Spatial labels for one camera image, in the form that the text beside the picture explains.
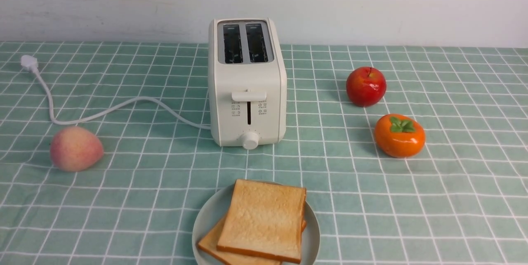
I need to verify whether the orange persimmon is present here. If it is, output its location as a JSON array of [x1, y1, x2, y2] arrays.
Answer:
[[374, 114, 426, 158]]

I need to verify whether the pink peach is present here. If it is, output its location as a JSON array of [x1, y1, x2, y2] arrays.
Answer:
[[49, 126, 104, 172]]

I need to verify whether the light green round plate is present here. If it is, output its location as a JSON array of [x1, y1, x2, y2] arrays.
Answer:
[[192, 183, 321, 265]]

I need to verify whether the white toaster power cable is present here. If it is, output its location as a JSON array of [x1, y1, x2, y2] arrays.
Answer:
[[20, 54, 211, 130]]

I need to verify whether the red apple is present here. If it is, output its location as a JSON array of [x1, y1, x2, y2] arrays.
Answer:
[[346, 66, 387, 107]]

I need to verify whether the white two-slot toaster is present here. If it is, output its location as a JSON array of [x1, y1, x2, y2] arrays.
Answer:
[[207, 18, 288, 150]]

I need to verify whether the toast slice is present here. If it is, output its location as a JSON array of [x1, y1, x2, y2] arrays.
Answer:
[[217, 179, 307, 264], [198, 212, 306, 265]]

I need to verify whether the green checkered tablecloth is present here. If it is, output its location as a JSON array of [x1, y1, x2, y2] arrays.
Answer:
[[0, 41, 528, 265]]

